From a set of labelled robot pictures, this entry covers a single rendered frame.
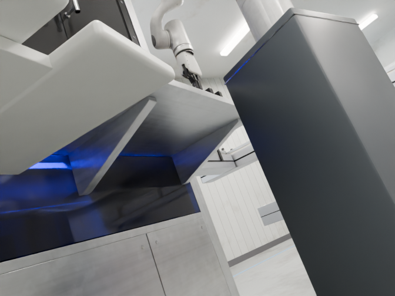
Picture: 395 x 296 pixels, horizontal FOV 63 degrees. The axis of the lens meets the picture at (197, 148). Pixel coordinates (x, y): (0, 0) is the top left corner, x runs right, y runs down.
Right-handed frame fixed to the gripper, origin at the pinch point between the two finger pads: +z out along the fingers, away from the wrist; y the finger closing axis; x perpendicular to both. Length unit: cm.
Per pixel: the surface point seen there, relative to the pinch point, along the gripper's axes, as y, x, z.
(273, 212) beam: -84, -24, 57
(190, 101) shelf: 35.3, 13.0, 20.6
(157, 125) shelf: 33.6, -1.7, 20.6
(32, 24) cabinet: 89, 25, 27
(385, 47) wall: -672, 125, -175
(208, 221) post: -9, -23, 51
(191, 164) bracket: 0.9, -15.3, 28.1
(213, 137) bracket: 0.8, -1.2, 22.4
